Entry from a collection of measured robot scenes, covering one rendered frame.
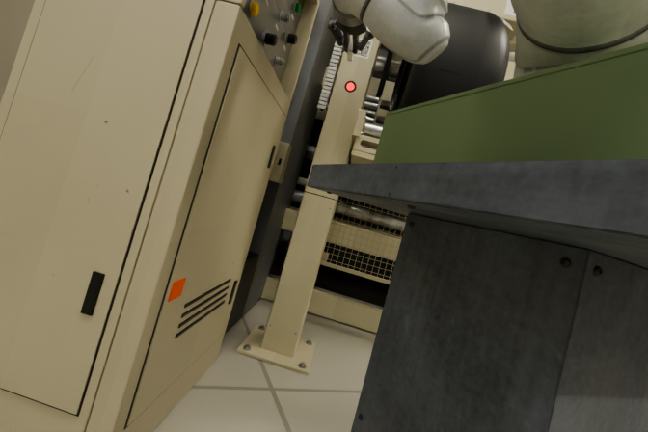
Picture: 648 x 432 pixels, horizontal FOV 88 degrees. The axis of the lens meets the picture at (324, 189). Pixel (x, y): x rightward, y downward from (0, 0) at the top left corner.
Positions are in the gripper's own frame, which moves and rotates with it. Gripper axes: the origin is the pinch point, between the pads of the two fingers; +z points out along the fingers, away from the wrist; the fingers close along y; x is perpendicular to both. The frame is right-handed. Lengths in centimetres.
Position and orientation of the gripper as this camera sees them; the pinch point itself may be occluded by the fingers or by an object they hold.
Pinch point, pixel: (351, 51)
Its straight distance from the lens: 109.9
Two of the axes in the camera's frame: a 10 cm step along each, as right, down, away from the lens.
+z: 0.7, 0.7, 9.9
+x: -2.7, 9.6, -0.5
